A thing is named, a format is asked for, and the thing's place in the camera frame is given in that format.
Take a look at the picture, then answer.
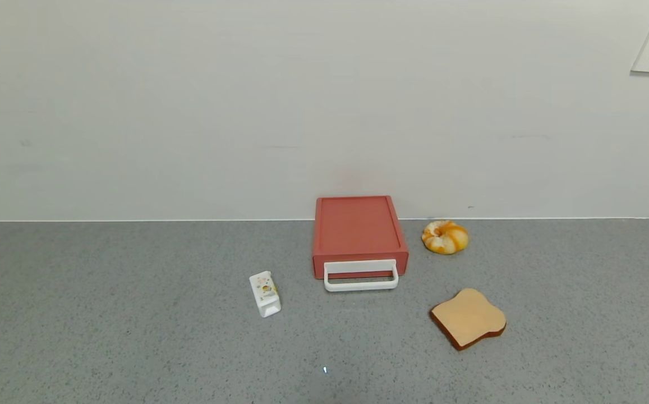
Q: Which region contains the red drawer cabinet housing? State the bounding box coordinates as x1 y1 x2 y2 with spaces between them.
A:
312 195 409 260

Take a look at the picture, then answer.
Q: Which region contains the small white printed carton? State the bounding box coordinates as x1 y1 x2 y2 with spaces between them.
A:
249 271 282 318

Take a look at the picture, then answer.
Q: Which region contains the orange swirl bagel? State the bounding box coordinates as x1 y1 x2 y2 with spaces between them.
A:
421 220 469 255

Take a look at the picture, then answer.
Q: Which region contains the toast slice with brown crust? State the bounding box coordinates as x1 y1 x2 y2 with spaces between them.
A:
430 288 507 352

